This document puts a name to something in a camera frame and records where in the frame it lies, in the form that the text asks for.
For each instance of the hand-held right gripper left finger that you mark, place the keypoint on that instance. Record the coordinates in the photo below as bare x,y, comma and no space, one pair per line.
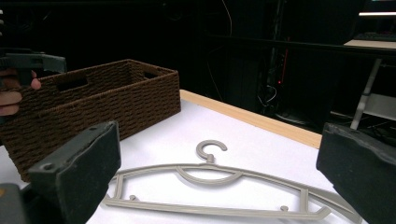
77,174

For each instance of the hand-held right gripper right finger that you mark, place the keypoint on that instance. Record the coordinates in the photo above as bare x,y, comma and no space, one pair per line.
358,174

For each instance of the grey plastic clothes hanger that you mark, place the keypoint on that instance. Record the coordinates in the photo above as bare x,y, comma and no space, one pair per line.
214,211

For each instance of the brown woven storage basket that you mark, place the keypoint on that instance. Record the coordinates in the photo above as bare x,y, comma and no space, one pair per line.
102,102

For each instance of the white metal stand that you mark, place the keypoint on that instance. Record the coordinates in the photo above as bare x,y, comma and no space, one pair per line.
367,93

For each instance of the light wooden desk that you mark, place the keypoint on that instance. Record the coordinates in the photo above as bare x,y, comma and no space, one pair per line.
370,44

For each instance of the black keyboard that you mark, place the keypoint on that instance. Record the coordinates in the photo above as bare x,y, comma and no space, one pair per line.
375,36

